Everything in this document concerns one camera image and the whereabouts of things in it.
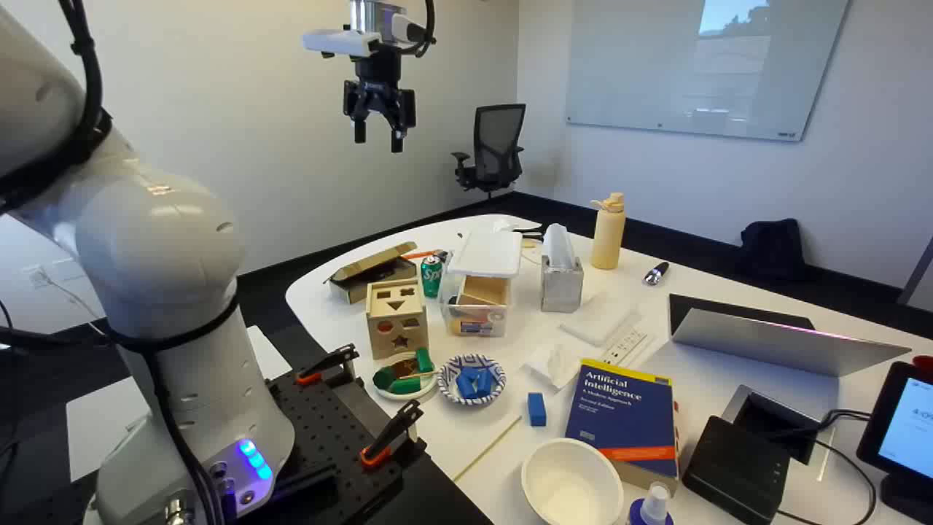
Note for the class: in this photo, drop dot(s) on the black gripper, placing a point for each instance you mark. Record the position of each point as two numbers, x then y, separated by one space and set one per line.
381 91

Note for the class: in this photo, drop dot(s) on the blue rectangular block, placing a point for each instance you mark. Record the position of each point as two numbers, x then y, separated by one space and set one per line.
534 411

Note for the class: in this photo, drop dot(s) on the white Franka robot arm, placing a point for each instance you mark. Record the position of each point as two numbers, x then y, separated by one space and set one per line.
155 253

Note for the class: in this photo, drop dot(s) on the black mesh office chair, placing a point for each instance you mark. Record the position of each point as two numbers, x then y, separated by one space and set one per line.
497 136

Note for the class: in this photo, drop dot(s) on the green soda can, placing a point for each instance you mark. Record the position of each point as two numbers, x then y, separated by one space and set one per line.
432 281

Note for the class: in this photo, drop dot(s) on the white container lid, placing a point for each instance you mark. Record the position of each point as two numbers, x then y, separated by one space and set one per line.
486 253

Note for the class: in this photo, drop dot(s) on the wooden shape sorter box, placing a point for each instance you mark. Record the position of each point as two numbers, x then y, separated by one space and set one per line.
397 323

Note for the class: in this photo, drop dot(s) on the grey tissue box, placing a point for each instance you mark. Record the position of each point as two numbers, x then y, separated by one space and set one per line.
560 281

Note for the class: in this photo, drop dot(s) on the black clamp with orange tips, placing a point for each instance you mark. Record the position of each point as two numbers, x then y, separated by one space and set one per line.
388 434
324 367

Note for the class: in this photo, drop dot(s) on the white plate with green toys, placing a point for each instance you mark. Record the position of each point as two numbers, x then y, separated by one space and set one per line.
400 381

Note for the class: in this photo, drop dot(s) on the yellow squeeze bottle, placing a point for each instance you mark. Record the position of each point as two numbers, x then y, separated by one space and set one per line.
608 238

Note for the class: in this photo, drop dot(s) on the blue patterned plate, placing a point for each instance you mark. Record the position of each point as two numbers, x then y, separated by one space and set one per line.
446 384

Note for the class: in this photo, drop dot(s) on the blue toy piece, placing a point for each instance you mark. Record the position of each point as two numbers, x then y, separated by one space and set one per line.
473 381

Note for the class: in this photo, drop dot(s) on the white folded paper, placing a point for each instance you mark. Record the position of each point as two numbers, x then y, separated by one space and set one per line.
595 316

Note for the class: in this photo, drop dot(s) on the black perforated mounting board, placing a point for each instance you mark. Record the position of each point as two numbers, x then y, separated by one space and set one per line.
331 438

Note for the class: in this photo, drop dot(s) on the thin wooden stick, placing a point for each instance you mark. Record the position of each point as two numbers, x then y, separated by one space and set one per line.
486 450

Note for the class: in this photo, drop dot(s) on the blue book with orange stripe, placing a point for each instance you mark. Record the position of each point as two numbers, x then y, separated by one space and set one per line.
621 413

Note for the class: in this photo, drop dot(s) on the white paper bowl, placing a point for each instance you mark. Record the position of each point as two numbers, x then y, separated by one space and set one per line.
572 485

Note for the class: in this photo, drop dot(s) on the black backpack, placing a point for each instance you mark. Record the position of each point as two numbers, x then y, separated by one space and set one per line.
774 253

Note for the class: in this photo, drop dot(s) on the silver laptop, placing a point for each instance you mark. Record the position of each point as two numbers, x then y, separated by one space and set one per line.
777 339

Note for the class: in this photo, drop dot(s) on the blue bottle with white cap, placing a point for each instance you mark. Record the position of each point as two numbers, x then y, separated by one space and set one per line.
653 508

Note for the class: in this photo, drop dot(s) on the black open box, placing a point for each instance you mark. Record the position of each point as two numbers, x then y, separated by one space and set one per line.
774 413

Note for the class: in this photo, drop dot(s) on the black box device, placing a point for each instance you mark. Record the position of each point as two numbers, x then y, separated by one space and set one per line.
734 472

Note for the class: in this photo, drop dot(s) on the black tablet with lit screen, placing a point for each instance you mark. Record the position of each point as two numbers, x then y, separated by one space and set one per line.
904 434

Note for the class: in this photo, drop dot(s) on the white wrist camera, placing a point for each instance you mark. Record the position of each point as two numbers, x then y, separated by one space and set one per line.
340 43

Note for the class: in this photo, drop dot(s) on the wall whiteboard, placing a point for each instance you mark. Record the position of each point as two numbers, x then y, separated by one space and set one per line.
659 68

